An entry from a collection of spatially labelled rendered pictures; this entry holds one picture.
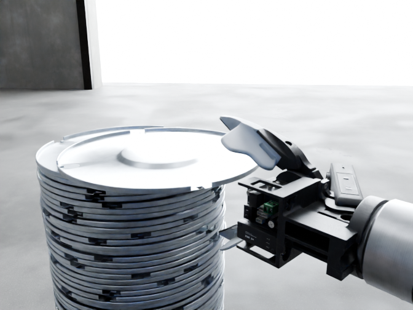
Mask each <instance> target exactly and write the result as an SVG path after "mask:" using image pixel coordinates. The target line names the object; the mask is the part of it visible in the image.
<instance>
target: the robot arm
mask: <svg viewBox="0 0 413 310"><path fill-rule="evenodd" d="M219 119H220V120H221V121H222V123H223V124H224V125H225V126H226V127H227V128H228V129H229V130H230V132H228V133H227V134H225V135H224V136H222V137H221V143H222V145H223V147H225V148H226V149H227V150H228V151H230V152H233V153H239V154H244V155H247V156H249V157H250V158H251V159H252V160H253V161H254V162H255V163H256V164H257V165H258V166H260V168H262V169H264V170H268V171H271V170H273V169H274V168H275V166H277V167H278V168H280V169H281V170H285V169H286V171H284V172H282V173H279V174H278V175H277V177H276V178H275V177H272V178H269V179H267V180H264V179H262V178H258V177H254V176H252V177H249V178H246V179H244V180H241V181H238V185H240V186H242V187H245V188H247V191H246V194H247V196H248V198H247V204H244V211H243V217H244V218H243V219H241V220H239V221H237V225H233V226H230V227H228V228H225V229H222V230H220V231H218V232H219V235H221V236H222V237H225V238H226V239H228V240H230V241H228V242H227V243H226V244H224V245H223V246H222V247H221V248H220V251H225V250H228V249H231V248H233V247H237V248H239V249H240V250H243V251H244V252H246V253H248V254H250V255H252V256H254V257H256V258H258V259H260V260H262V261H264V262H266V263H268V264H270V265H272V266H274V267H276V268H278V269H280V268H281V267H282V266H284V265H285V264H287V263H289V262H290V261H291V260H293V259H294V258H295V257H297V256H299V255H300V254H301V253H305V254H307V255H309V256H312V257H314V258H316V259H318V260H320V261H323V262H325V263H327V267H326V274H327V275H329V276H331V277H333V278H335V279H337V280H339V281H343V280H344V279H345V278H346V277H347V276H348V275H349V274H351V275H353V276H355V277H357V278H360V279H364V281H365V282H366V283H367V284H369V285H371V286H373V287H375V288H378V289H379V290H382V291H384V292H386V293H389V294H391V295H393V296H395V297H397V298H399V299H401V300H403V301H406V302H408V303H410V304H413V204H411V203H408V202H404V201H400V200H397V199H393V200H391V201H389V200H386V199H382V198H379V197H375V196H368V197H366V198H365V199H364V198H363V195H362V192H361V189H360V186H359V183H358V180H357V176H356V174H355V171H354V168H353V165H348V164H336V163H331V166H330V170H329V172H326V179H324V178H323V176H322V175H321V173H320V171H319V170H318V169H317V168H316V167H315V166H314V165H312V164H311V163H310V162H309V160H308V159H307V157H306V156H305V154H304V153H303V152H302V150H301V149H300V148H299V147H298V146H297V145H296V144H295V143H294V142H292V141H291V140H289V139H288V138H286V137H284V136H282V135H280V134H278V133H276V132H274V131H272V130H270V129H267V128H263V127H261V126H260V125H257V124H255V123H253V122H250V121H247V120H245V119H242V118H239V117H235V116H220V118H219ZM254 246H257V247H259V248H261V249H263V250H265V251H267V252H269V253H271V254H273V255H274V256H272V257H270V258H267V257H265V256H263V255H261V254H259V253H257V252H255V251H253V250H251V249H250V248H252V247H254Z"/></svg>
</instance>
